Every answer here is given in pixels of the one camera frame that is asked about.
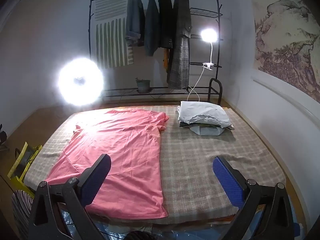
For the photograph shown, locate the black jacket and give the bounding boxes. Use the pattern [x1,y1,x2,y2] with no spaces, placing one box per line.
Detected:
[158,0,174,49]

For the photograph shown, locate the green striped wall hanging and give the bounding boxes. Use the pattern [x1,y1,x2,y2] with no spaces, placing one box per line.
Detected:
[94,0,134,68]

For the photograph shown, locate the orange cloth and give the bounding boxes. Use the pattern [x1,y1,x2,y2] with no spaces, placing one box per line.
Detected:
[163,47,171,74]

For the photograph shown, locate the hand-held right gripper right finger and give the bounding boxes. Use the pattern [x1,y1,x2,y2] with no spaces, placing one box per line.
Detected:
[212,156,295,240]

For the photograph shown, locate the plaid coat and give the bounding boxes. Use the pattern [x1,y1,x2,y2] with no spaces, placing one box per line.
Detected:
[167,0,193,90]

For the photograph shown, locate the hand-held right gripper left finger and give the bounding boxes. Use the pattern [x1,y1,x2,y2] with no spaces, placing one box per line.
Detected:
[28,154,112,240]

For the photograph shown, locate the yellow bag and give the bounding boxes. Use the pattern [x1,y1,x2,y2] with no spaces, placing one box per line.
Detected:
[7,142,43,195]

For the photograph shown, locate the landscape wall mural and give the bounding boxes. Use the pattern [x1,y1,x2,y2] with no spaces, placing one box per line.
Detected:
[254,0,320,99]

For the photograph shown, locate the blue plastic sheet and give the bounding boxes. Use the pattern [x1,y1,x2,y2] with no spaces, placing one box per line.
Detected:
[59,205,305,240]

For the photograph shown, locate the dark folded cloth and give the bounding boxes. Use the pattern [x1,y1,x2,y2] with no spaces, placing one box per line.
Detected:
[178,121,235,131]

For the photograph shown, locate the white folded cloth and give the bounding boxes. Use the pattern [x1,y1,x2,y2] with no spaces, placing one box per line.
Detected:
[177,101,232,128]

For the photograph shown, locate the white clip lamp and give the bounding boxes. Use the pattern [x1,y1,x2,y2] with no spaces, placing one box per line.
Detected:
[200,29,218,70]

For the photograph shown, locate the ring light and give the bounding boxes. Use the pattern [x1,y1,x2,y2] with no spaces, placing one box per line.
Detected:
[58,57,104,105]

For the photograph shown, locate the pink t-shirt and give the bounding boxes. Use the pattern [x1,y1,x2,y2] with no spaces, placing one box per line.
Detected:
[46,109,170,220]

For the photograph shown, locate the grey folded cloth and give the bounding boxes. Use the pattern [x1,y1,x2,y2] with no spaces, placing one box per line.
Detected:
[189,125,226,136]

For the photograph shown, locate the grey-blue jacket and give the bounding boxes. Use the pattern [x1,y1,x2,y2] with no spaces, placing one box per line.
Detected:
[144,0,162,57]

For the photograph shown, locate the striped clothing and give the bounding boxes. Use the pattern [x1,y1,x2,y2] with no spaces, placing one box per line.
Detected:
[11,190,35,240]

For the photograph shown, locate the dark object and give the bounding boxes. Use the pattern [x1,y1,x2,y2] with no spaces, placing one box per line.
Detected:
[0,124,8,153]

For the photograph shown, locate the black metal clothes rack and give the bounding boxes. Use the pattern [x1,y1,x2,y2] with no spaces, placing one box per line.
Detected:
[87,0,223,105]

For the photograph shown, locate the potted plant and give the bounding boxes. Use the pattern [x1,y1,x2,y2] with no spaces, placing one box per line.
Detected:
[135,77,151,93]

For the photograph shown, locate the denim jacket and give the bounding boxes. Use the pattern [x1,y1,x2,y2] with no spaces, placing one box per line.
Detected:
[125,0,146,47]

